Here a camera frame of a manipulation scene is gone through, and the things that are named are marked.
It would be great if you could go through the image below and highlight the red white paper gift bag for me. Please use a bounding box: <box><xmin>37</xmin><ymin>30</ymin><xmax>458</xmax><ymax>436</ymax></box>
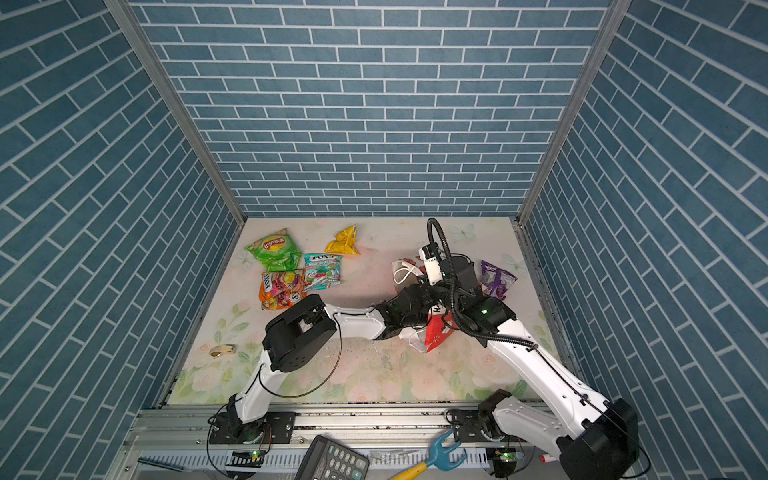
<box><xmin>392</xmin><ymin>258</ymin><xmax>455</xmax><ymax>353</ymax></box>

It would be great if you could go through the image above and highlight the purple snack packet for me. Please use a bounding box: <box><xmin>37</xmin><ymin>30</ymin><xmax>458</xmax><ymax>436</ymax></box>
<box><xmin>480</xmin><ymin>260</ymin><xmax>517</xmax><ymax>300</ymax></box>

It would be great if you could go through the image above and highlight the yellow snack packet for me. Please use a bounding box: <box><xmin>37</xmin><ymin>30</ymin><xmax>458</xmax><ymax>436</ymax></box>
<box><xmin>324</xmin><ymin>224</ymin><xmax>360</xmax><ymax>256</ymax></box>

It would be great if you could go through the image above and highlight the teal pink snack packet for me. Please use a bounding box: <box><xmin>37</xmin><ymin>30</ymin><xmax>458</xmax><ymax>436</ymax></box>
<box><xmin>303</xmin><ymin>253</ymin><xmax>342</xmax><ymax>292</ymax></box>

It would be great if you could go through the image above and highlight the orange colourful snack packet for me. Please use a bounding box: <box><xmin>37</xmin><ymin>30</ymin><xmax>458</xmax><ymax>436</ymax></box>
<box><xmin>259</xmin><ymin>269</ymin><xmax>306</xmax><ymax>311</ymax></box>

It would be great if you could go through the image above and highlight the green snack packet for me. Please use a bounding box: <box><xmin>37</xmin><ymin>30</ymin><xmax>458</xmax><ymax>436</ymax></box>
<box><xmin>245</xmin><ymin>228</ymin><xmax>302</xmax><ymax>272</ymax></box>

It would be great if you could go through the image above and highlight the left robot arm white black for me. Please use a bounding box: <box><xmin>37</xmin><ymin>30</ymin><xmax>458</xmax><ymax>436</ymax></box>
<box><xmin>226</xmin><ymin>286</ymin><xmax>433</xmax><ymax>424</ymax></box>

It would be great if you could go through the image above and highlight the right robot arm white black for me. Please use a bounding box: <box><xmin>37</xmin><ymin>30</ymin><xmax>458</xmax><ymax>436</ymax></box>
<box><xmin>429</xmin><ymin>280</ymin><xmax>641</xmax><ymax>479</ymax></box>

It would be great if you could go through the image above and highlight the blue yellow clamp tool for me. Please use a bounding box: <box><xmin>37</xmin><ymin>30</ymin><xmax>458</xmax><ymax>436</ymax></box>
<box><xmin>392</xmin><ymin>429</ymin><xmax>467</xmax><ymax>480</ymax></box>

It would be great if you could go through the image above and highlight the black calculator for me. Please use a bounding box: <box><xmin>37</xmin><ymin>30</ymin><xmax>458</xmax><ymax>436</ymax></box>
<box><xmin>294</xmin><ymin>435</ymin><xmax>370</xmax><ymax>480</ymax></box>

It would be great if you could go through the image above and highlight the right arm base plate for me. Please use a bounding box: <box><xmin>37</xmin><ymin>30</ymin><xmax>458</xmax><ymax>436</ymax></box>
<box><xmin>444</xmin><ymin>408</ymin><xmax>522</xmax><ymax>443</ymax></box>

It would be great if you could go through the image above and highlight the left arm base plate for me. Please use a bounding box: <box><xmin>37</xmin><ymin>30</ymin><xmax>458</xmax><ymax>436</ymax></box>
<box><xmin>208</xmin><ymin>411</ymin><xmax>296</xmax><ymax>446</ymax></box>

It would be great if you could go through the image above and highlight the aluminium front rail frame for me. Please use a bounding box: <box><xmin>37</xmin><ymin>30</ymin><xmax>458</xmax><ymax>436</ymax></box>
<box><xmin>107</xmin><ymin>400</ymin><xmax>558</xmax><ymax>479</ymax></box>

